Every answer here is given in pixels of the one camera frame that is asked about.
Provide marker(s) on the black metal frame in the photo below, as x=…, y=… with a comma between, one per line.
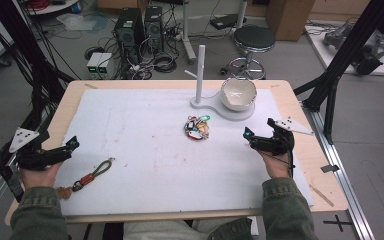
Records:
x=343, y=56

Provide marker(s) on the clear plastic sheet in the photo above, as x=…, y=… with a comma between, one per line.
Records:
x=75, y=21

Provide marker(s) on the white foam mat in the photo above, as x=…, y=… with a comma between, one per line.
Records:
x=153, y=173

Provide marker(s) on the black computer tower green sticker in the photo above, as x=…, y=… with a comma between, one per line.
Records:
x=129, y=31

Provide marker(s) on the white power strip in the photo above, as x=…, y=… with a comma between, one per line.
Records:
x=177, y=36

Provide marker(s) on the white key stand with post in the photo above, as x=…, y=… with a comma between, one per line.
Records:
x=200, y=73

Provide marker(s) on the small grey bracket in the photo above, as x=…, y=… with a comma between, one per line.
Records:
x=330, y=168

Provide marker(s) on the person's right hand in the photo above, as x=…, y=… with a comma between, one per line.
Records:
x=277, y=166

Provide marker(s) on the white power supply box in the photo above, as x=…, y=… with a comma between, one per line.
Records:
x=93, y=63
x=104, y=64

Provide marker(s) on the brown cardboard box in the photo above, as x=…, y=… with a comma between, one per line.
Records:
x=288, y=18

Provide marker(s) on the grey robot equipment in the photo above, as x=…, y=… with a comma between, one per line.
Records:
x=370, y=50

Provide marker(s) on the white desk leg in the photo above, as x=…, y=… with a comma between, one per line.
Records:
x=188, y=36

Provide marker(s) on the person's left hand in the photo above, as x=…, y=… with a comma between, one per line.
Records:
x=40, y=178

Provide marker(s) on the person's light trousers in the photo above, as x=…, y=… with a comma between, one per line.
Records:
x=166, y=230

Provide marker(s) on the white eggshell-shaped bowl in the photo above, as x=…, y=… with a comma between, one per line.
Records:
x=238, y=95

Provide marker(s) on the black round stool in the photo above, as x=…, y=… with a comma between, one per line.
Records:
x=254, y=38

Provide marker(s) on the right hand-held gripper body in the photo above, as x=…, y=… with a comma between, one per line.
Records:
x=273, y=144

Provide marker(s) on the thin wooden stick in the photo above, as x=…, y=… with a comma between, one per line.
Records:
x=321, y=195

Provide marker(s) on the strip of beige tape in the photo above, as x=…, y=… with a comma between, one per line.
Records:
x=91, y=86

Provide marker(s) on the aluminium rail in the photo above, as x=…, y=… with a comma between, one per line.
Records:
x=343, y=173

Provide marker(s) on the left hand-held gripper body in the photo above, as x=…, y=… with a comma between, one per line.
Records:
x=33, y=158

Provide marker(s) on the black flat case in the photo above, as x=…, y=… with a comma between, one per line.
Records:
x=226, y=21

